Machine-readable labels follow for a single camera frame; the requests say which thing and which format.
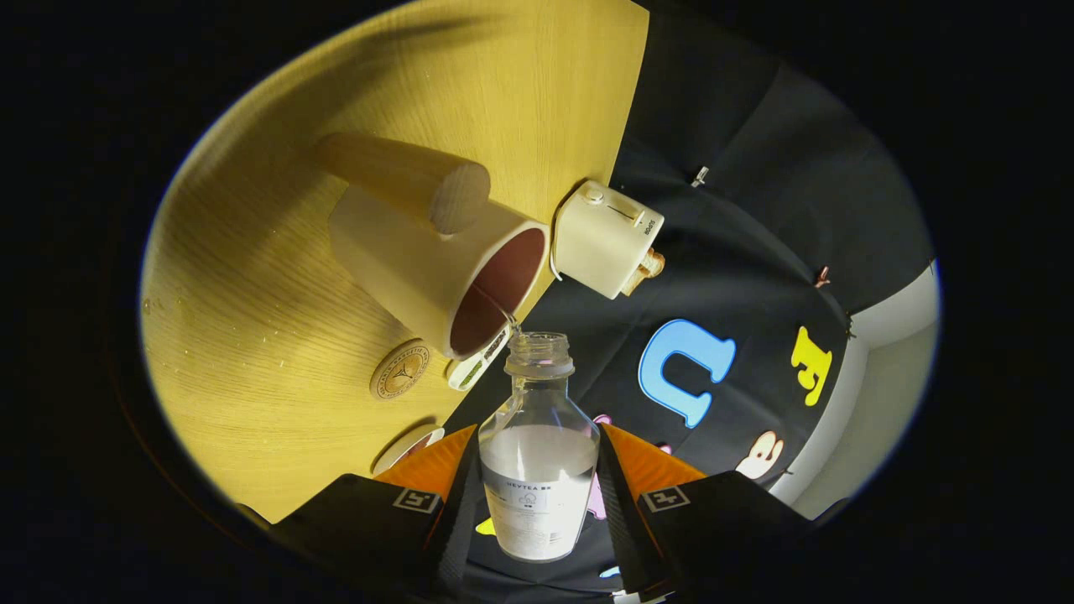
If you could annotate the white divided bean dish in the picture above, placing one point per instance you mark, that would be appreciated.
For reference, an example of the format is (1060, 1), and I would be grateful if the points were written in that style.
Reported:
(470, 373)

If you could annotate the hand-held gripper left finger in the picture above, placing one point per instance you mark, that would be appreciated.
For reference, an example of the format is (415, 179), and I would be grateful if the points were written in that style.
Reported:
(457, 520)

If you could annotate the white clip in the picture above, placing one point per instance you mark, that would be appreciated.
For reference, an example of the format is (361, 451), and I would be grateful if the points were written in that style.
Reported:
(700, 176)

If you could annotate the wooden table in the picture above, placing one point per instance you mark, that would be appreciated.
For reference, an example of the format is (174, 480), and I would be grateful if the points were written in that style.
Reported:
(294, 126)

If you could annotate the toast slice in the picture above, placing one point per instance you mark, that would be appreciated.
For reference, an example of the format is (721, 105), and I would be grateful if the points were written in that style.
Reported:
(653, 262)
(635, 283)

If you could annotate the white round plate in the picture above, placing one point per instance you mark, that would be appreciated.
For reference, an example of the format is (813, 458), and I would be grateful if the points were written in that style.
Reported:
(398, 449)

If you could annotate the pink clip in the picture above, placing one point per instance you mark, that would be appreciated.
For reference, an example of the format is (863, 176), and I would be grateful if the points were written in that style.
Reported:
(822, 277)

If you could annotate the clear juice bottle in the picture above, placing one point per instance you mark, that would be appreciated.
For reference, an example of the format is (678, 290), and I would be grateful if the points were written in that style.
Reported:
(537, 486)

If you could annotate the cream toaster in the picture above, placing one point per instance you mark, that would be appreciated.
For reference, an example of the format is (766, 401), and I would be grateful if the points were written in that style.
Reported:
(600, 239)

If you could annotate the round wooden coaster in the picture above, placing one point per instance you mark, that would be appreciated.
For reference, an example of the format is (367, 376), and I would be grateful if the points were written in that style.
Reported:
(400, 370)

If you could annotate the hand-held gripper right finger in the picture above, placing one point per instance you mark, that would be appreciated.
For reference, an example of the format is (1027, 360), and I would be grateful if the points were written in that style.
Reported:
(621, 528)

